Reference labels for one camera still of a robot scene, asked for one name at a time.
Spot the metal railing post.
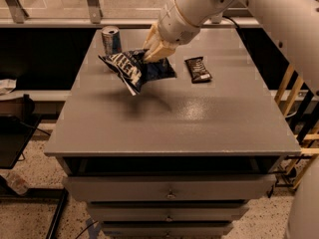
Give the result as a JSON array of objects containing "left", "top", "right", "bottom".
[
  {"left": 87, "top": 0, "right": 103, "bottom": 24},
  {"left": 5, "top": 0, "right": 29, "bottom": 24},
  {"left": 210, "top": 13, "right": 223, "bottom": 24}
]

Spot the dark brown snack bar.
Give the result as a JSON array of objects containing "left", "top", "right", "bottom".
[{"left": 184, "top": 57, "right": 212, "bottom": 84}]

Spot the white crumpled paper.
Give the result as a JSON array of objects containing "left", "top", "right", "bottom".
[{"left": 0, "top": 79, "right": 16, "bottom": 95}]

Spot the redbull can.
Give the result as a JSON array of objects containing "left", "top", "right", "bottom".
[{"left": 101, "top": 26, "right": 122, "bottom": 55}]

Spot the blue chip bag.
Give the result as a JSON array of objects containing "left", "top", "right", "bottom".
[{"left": 100, "top": 50, "right": 176, "bottom": 96}]

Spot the plastic bottle on floor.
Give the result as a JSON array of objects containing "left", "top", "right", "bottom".
[{"left": 5, "top": 172, "right": 29, "bottom": 195}]

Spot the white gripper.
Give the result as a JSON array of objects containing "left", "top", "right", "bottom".
[{"left": 144, "top": 0, "right": 200, "bottom": 63}]

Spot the top grey drawer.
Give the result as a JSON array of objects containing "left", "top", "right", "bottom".
[{"left": 63, "top": 174, "right": 275, "bottom": 202}]

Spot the grey drawer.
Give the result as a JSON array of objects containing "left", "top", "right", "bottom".
[
  {"left": 101, "top": 222, "right": 233, "bottom": 237},
  {"left": 63, "top": 174, "right": 275, "bottom": 202},
  {"left": 87, "top": 202, "right": 248, "bottom": 222}
]

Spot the bottom grey drawer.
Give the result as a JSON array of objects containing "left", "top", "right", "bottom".
[{"left": 101, "top": 222, "right": 233, "bottom": 237}]

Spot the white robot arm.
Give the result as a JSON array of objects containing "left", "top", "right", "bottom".
[{"left": 144, "top": 0, "right": 319, "bottom": 94}]

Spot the black side table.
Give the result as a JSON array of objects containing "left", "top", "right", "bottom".
[{"left": 0, "top": 95, "right": 43, "bottom": 171}]

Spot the grey drawer cabinet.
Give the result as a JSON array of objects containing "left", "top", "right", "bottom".
[{"left": 43, "top": 28, "right": 301, "bottom": 239}]

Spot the middle grey drawer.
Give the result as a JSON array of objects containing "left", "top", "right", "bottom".
[{"left": 87, "top": 202, "right": 248, "bottom": 222}]

